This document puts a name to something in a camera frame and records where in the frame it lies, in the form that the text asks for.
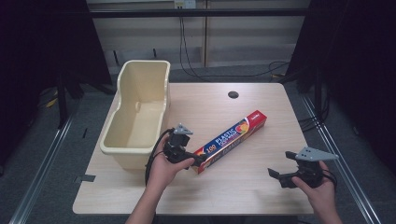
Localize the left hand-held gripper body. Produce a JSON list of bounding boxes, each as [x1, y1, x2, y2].
[[163, 122, 194, 165]]

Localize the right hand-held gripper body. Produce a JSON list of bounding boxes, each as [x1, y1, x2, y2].
[[293, 147, 340, 189]]

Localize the blue and red wrap box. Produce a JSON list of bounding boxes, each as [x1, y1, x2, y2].
[[191, 109, 268, 175]]

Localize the person's left hand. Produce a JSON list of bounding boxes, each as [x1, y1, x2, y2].
[[145, 142, 196, 194]]

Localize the person's right hand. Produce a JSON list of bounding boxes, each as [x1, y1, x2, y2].
[[291, 160, 339, 217]]

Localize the cream plastic bin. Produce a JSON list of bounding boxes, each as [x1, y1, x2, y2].
[[99, 60, 172, 171]]

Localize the grey tape strip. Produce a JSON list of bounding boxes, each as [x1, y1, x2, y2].
[[73, 174, 96, 184]]

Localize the dark curtain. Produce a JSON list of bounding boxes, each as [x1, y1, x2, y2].
[[0, 0, 114, 175], [278, 0, 396, 177]]

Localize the black metal stand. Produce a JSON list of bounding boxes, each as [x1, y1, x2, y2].
[[55, 70, 86, 131]]

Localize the black horizontal metal bar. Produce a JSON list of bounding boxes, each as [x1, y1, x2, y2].
[[89, 7, 310, 19]]

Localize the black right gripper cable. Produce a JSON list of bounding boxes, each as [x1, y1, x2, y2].
[[321, 169, 339, 189]]

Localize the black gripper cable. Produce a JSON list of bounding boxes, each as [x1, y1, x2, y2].
[[144, 127, 174, 187], [321, 169, 339, 189]]

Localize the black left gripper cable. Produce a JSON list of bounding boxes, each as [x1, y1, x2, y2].
[[144, 127, 174, 187]]

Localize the metal floor rail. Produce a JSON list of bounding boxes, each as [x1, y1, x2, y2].
[[8, 115, 77, 224], [300, 92, 383, 224]]

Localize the black floor cables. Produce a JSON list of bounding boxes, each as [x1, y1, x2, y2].
[[296, 89, 332, 133]]

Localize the black hanging cables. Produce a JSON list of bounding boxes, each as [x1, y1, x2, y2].
[[178, 16, 291, 79]]

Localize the yellow floor cable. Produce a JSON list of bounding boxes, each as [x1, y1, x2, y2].
[[45, 89, 60, 109]]

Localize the white wall outlet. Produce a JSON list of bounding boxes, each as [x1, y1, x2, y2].
[[174, 0, 197, 9]]

